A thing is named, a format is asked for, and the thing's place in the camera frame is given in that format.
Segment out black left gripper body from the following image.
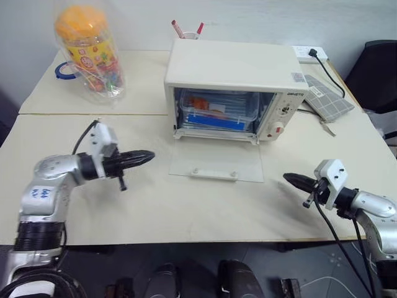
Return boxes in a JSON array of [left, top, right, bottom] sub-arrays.
[[104, 148, 128, 192]]

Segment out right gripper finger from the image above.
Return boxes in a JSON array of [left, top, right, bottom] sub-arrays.
[[287, 179, 311, 194], [283, 173, 315, 187]]

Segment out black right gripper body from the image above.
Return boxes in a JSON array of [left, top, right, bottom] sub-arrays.
[[302, 178, 330, 209]]

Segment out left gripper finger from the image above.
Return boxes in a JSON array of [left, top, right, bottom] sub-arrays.
[[121, 150, 156, 160], [122, 157, 153, 168]]

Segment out glass toaster oven door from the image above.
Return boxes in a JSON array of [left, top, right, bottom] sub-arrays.
[[168, 136, 265, 184]]

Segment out clear food container blue lid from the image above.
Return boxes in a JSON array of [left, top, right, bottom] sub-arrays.
[[179, 89, 260, 132]]

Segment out grey checked oven mitt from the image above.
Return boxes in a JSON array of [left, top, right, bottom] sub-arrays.
[[302, 73, 355, 137]]

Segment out white toaster oven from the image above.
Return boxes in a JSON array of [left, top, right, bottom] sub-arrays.
[[163, 38, 308, 146]]

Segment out plastic candy jar orange lid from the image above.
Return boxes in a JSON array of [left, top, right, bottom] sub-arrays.
[[53, 5, 128, 106]]

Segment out brown block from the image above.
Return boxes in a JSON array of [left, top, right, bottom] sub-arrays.
[[280, 278, 300, 298], [105, 278, 135, 298]]

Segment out blue tape roll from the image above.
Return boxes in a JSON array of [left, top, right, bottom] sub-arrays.
[[55, 61, 78, 83]]

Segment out black rounded shape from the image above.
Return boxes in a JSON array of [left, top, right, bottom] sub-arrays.
[[216, 259, 265, 298]]

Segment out white power strip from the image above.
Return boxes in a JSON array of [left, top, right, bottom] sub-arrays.
[[291, 45, 328, 65]]

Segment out black chair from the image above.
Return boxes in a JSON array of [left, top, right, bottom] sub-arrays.
[[344, 40, 397, 114]]

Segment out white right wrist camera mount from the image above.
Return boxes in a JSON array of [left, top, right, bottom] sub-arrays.
[[313, 158, 350, 210]]

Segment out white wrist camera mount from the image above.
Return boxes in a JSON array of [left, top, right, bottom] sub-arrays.
[[86, 122, 120, 179], [313, 158, 350, 210]]

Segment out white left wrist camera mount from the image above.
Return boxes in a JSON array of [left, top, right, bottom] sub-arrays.
[[86, 122, 120, 179]]

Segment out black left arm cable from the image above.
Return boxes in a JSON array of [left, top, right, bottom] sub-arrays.
[[71, 120, 100, 155]]

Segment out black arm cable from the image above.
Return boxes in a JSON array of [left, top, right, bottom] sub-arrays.
[[311, 187, 383, 298], [71, 120, 100, 155]]

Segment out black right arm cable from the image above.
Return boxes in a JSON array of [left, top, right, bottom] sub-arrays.
[[311, 187, 383, 298]]

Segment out black power plug cable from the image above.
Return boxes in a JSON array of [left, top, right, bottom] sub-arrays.
[[308, 48, 347, 99]]

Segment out black arm base cables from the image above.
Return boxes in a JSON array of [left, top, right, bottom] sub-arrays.
[[0, 267, 84, 298]]

